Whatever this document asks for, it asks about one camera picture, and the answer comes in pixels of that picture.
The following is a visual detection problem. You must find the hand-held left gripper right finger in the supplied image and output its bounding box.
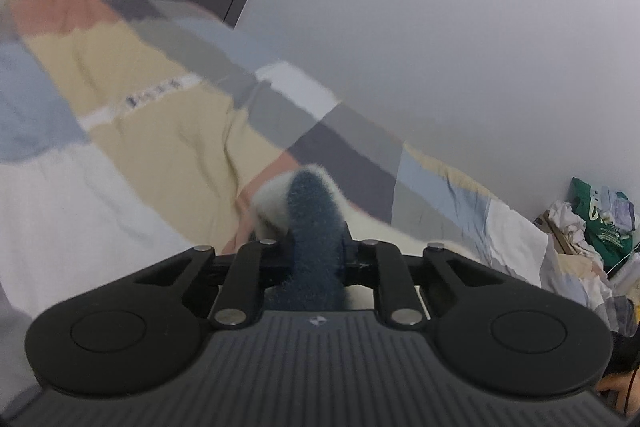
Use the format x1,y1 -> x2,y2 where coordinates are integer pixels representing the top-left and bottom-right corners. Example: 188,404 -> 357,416
342,239 -> 502,327

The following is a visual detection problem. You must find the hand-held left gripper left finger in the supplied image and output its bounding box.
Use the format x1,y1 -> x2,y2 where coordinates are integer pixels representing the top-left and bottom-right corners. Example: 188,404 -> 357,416
134,227 -> 297,327

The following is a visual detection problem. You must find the cream sweater with blue stripes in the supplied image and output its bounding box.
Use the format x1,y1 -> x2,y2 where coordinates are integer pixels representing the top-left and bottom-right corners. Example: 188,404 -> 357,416
250,163 -> 482,314

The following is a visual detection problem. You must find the pile of white clothes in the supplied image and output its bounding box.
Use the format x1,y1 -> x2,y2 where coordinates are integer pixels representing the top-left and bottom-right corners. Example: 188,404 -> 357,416
547,201 -> 609,259

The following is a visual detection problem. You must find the person's right hand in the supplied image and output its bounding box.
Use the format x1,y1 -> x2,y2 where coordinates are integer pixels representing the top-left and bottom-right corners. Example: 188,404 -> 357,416
597,375 -> 637,414

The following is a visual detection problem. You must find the patchwork quilt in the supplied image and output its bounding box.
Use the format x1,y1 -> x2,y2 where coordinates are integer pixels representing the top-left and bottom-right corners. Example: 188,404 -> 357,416
0,0 -> 622,408

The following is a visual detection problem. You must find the cardboard box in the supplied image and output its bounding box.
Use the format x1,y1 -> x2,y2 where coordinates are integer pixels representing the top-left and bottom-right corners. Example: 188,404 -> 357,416
532,214 -> 571,254

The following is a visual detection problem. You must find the green plastic bag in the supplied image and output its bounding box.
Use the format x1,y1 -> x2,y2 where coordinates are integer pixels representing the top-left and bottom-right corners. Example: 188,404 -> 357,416
570,177 -> 639,266

